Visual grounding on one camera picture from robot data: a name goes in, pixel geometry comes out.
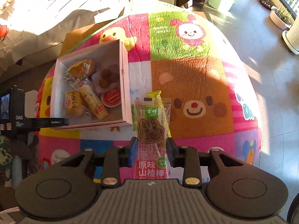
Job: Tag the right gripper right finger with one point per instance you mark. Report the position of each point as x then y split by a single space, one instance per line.
186 157

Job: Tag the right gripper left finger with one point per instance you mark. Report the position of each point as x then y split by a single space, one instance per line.
117 157

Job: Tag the sesame grain bar packet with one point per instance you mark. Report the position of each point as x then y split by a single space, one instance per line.
94 103

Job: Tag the hawthorn lollipop red packet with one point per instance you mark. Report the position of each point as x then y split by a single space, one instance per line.
151 161

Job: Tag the red spoon-shaped jelly cup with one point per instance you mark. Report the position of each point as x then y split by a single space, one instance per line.
111 98

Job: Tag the small bread yellow label packet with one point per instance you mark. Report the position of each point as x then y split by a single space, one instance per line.
74 104

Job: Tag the yellow corn snack stick packet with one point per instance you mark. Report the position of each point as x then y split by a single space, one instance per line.
165 105

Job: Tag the pink cardboard gift box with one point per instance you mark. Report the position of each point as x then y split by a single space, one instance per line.
91 87

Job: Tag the brown balls snack packet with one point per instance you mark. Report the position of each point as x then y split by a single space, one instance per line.
106 78

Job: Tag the bread packet green label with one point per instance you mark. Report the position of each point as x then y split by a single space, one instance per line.
80 69

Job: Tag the orange ball toy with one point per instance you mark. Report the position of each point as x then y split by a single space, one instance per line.
3 31

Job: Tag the colourful cartoon play mat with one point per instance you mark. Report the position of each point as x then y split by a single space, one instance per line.
191 61

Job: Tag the beige sofa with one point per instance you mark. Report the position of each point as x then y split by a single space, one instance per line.
34 30

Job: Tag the tall white ribbed planter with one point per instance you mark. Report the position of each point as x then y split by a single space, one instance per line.
291 37

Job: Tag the white round plant pot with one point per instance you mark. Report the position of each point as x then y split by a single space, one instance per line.
280 19

